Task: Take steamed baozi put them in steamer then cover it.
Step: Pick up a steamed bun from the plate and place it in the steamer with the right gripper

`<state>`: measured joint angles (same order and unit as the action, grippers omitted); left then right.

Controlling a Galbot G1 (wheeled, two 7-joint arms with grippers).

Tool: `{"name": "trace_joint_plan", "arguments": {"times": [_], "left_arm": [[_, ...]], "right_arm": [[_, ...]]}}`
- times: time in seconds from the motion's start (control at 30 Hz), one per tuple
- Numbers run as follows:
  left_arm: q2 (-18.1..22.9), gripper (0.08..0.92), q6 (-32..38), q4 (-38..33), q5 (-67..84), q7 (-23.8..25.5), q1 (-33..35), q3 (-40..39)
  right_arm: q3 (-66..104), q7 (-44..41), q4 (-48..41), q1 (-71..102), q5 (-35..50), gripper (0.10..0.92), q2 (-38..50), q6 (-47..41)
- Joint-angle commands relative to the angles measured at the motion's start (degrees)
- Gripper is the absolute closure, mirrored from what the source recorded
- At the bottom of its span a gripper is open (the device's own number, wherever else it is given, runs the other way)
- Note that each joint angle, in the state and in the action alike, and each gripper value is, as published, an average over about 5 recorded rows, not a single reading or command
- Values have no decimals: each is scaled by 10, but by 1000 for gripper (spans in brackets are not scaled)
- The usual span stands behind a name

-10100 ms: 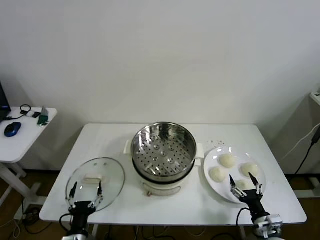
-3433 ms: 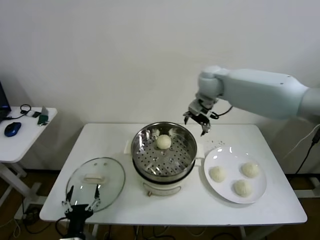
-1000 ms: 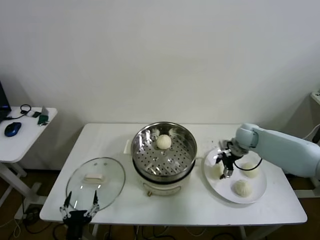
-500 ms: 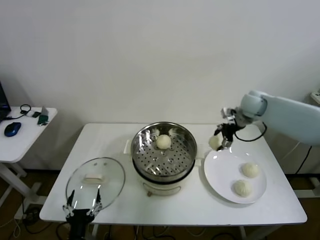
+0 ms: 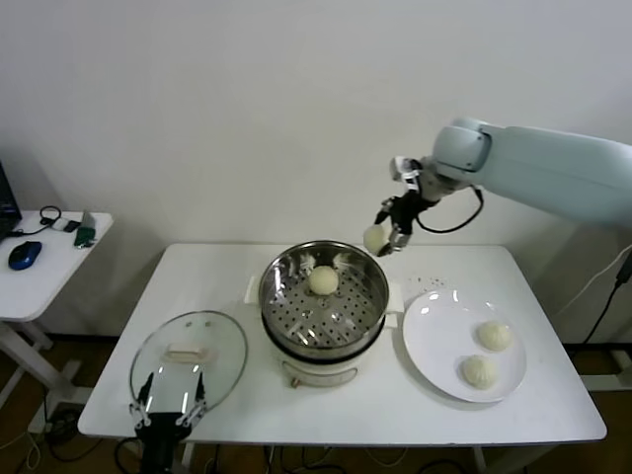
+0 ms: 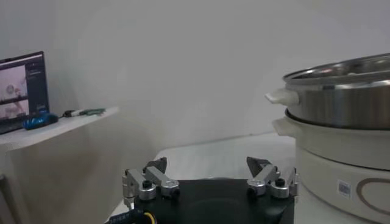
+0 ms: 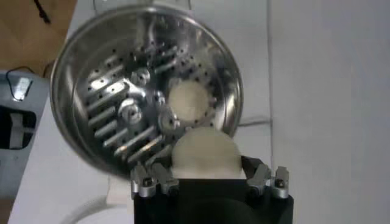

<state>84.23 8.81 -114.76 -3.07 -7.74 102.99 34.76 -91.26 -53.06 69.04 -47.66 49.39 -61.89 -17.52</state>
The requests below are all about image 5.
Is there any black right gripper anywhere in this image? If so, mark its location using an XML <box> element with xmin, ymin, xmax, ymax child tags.
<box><xmin>375</xmin><ymin>189</ymin><xmax>441</xmax><ymax>257</ymax></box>

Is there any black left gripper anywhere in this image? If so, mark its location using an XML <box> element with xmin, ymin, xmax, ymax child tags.
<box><xmin>128</xmin><ymin>369</ymin><xmax>208</xmax><ymax>448</ymax></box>

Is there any white steamed baozi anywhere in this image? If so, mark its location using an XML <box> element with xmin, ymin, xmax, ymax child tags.
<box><xmin>362</xmin><ymin>224</ymin><xmax>389</xmax><ymax>253</ymax></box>
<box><xmin>308</xmin><ymin>265</ymin><xmax>340</xmax><ymax>296</ymax></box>
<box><xmin>476</xmin><ymin>319</ymin><xmax>514</xmax><ymax>353</ymax></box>
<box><xmin>461</xmin><ymin>354</ymin><xmax>500</xmax><ymax>389</ymax></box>

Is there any round glass pot lid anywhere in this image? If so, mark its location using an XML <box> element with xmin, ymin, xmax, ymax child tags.
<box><xmin>128</xmin><ymin>309</ymin><xmax>248</xmax><ymax>420</ymax></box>

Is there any stainless steel steamer basket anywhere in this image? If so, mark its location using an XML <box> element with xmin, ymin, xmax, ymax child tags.
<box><xmin>245</xmin><ymin>240</ymin><xmax>404</xmax><ymax>359</ymax></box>

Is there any white round plate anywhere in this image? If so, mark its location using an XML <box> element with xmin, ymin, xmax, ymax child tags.
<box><xmin>401</xmin><ymin>289</ymin><xmax>527</xmax><ymax>404</ymax></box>

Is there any white electric cooker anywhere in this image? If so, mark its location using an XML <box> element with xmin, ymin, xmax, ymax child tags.
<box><xmin>245</xmin><ymin>288</ymin><xmax>399</xmax><ymax>390</ymax></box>

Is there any white side table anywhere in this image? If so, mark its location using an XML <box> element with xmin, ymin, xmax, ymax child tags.
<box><xmin>0</xmin><ymin>210</ymin><xmax>115</xmax><ymax>411</ymax></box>

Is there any green flat tool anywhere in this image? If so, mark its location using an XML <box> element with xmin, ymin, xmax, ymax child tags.
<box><xmin>73</xmin><ymin>209</ymin><xmax>98</xmax><ymax>249</ymax></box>

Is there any blue computer mouse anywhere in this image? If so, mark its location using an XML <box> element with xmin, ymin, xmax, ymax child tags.
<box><xmin>8</xmin><ymin>241</ymin><xmax>43</xmax><ymax>272</ymax></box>

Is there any laptop screen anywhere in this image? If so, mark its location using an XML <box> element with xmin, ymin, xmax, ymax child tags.
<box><xmin>0</xmin><ymin>160</ymin><xmax>24</xmax><ymax>243</ymax></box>

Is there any white stand base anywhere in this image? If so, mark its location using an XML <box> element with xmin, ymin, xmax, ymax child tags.
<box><xmin>575</xmin><ymin>345</ymin><xmax>632</xmax><ymax>392</ymax></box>

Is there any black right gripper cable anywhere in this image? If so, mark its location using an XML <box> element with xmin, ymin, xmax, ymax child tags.
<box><xmin>414</xmin><ymin>185</ymin><xmax>484</xmax><ymax>234</ymax></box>

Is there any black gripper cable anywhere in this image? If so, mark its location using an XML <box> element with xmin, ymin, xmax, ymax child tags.
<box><xmin>414</xmin><ymin>185</ymin><xmax>484</xmax><ymax>234</ymax></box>
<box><xmin>115</xmin><ymin>436</ymin><xmax>144</xmax><ymax>466</ymax></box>

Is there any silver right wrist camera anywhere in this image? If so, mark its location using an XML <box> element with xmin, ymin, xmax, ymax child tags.
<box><xmin>388</xmin><ymin>155</ymin><xmax>424</xmax><ymax>192</ymax></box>

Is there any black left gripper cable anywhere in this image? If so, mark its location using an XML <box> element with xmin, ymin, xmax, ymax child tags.
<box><xmin>115</xmin><ymin>436</ymin><xmax>144</xmax><ymax>466</ymax></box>

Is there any black floor cable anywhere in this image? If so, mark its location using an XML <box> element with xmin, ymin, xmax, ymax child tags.
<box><xmin>41</xmin><ymin>394</ymin><xmax>100</xmax><ymax>460</ymax></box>

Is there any white wall cable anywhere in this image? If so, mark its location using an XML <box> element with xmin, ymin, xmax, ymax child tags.
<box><xmin>557</xmin><ymin>244</ymin><xmax>632</xmax><ymax>317</ymax></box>

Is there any black looped cable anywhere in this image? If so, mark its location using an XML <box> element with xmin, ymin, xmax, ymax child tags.
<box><xmin>2</xmin><ymin>205</ymin><xmax>64</xmax><ymax>243</ymax></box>

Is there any black cable with plug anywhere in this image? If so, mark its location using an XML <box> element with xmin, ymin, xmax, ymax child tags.
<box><xmin>582</xmin><ymin>256</ymin><xmax>632</xmax><ymax>345</ymax></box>

